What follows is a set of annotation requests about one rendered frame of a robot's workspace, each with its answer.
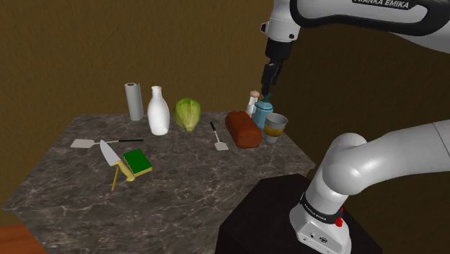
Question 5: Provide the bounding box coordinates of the green cabbage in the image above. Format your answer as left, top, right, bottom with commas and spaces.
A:
172, 97, 203, 133

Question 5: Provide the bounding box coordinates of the dark robot stand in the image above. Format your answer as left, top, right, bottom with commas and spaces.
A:
215, 173, 384, 254

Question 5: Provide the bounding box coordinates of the small white bottle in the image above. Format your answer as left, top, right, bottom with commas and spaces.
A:
245, 90, 261, 118

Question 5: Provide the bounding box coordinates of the large grey spatula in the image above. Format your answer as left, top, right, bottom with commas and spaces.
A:
69, 138, 145, 149

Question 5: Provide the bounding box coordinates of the white vase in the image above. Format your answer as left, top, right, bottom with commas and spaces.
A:
146, 85, 171, 136

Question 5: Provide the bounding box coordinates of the yellow pencil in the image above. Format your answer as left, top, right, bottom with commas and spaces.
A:
110, 166, 120, 193

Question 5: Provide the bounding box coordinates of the brown bread loaf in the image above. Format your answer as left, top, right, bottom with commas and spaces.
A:
224, 110, 263, 149

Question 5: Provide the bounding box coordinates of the grey cup with yellow band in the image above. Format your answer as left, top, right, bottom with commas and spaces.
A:
262, 112, 289, 144

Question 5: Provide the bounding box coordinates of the grey paper towel roll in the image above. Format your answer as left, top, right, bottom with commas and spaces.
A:
124, 82, 145, 122

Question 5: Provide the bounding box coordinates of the teal spray bottle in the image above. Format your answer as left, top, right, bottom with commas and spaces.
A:
250, 93, 275, 132

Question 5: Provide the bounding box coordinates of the small grey spatula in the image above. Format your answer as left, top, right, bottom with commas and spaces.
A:
209, 121, 230, 152

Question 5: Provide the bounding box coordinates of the green and yellow sponge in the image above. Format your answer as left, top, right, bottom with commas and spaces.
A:
122, 148, 154, 178

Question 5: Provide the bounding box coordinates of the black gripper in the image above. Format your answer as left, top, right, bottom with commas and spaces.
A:
260, 37, 294, 97

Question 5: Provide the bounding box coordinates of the yellow handled kitchen knife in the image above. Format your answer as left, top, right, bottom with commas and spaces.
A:
99, 139, 136, 183

